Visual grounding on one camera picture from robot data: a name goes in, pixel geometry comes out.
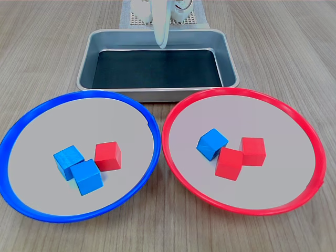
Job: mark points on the pale perforated base plate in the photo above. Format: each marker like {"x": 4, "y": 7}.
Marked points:
{"x": 192, "y": 21}

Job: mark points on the black mat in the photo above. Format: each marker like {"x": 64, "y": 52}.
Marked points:
{"x": 157, "y": 71}

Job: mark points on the blue cube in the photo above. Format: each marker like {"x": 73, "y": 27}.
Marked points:
{"x": 67, "y": 157}
{"x": 88, "y": 178}
{"x": 210, "y": 141}

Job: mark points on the steel tray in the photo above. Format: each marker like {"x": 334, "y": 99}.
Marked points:
{"x": 226, "y": 52}

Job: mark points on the red cube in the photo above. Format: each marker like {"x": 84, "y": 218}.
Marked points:
{"x": 254, "y": 152}
{"x": 107, "y": 157}
{"x": 228, "y": 165}

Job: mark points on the red-rimmed white plate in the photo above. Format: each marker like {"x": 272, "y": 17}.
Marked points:
{"x": 262, "y": 118}

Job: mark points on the blue-rimmed white plate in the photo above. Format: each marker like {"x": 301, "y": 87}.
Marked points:
{"x": 78, "y": 123}

